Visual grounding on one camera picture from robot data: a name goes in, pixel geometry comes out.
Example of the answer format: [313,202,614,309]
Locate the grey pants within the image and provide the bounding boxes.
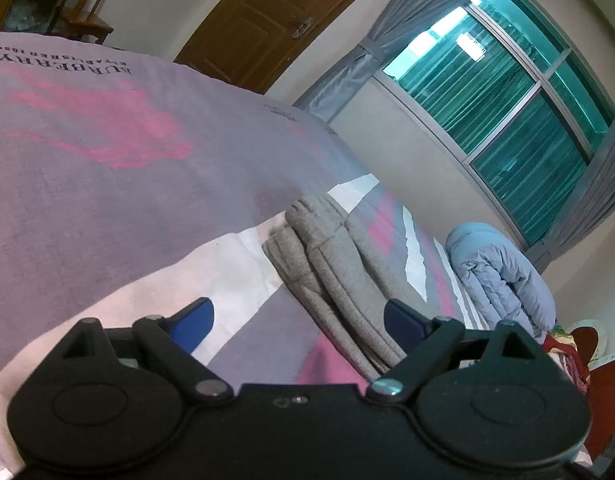
[263,194,439,380]

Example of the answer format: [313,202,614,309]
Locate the folded light blue duvet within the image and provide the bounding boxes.
[445,222,556,344]

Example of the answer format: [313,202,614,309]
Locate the red patterned folded blanket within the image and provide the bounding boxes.
[542,325,591,396]

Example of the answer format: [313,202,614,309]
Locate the striped pink grey bed sheet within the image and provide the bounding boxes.
[0,32,484,472]

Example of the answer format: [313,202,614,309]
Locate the red wooden headboard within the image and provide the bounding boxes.
[568,320,615,460]

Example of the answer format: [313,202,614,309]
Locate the right grey curtain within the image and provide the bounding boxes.
[525,117,615,273]

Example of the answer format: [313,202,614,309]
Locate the grey curtain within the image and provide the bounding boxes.
[294,0,468,122]
[525,117,615,273]

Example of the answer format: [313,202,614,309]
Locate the window with green glass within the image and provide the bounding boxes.
[382,0,615,246]

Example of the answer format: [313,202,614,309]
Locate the wooden chair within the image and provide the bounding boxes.
[47,0,114,44]

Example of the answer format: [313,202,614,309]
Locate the brown wooden door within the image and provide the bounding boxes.
[175,0,355,94]

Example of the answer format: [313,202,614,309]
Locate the left grey curtain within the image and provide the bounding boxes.
[294,0,468,122]

